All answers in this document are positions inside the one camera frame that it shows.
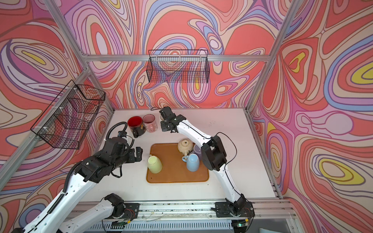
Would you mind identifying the pink floral mug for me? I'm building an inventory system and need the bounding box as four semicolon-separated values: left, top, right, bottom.
143;114;158;133

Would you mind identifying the black red mug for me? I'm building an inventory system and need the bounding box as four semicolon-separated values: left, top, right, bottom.
127;116;146;138

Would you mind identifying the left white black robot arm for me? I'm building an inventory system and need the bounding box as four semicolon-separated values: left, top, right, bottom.
13;121;140;233

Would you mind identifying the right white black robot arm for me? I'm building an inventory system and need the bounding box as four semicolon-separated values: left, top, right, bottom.
159;106;255;219

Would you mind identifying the light green mug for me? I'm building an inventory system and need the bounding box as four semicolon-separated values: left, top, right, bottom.
148;155;163;174

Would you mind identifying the purple mug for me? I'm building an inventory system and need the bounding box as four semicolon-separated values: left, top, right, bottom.
193;144;202;160

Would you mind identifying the light blue mug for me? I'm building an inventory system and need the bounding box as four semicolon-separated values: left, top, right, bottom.
182;153;200;172

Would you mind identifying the beige ceramic teapot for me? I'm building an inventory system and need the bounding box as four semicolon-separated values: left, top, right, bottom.
177;138;194;156

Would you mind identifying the orange brown serving tray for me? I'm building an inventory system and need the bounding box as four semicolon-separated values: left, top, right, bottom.
146;143;209;183

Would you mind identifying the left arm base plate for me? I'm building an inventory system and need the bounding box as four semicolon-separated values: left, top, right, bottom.
112;203;140;220

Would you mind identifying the back black wire basket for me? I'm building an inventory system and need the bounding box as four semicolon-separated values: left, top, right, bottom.
146;49;210;83

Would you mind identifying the black wire basket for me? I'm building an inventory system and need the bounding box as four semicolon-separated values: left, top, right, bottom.
30;80;106;150
146;49;210;83

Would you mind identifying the left black wire basket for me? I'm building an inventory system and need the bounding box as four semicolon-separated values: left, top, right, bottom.
30;80;106;150

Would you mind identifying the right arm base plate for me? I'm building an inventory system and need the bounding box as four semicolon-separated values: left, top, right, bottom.
211;202;255;219

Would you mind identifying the aluminium rail with vents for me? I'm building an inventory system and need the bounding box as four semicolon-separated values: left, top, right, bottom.
67;200;304;233

